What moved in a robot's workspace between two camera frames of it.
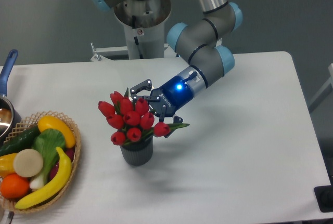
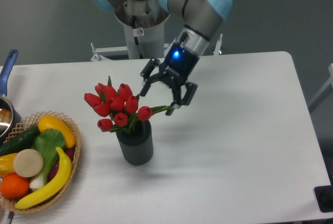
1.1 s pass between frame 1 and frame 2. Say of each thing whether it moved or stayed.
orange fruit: stayed
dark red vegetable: stayed
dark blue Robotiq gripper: moved
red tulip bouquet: moved
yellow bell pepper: stayed
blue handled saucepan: stayed
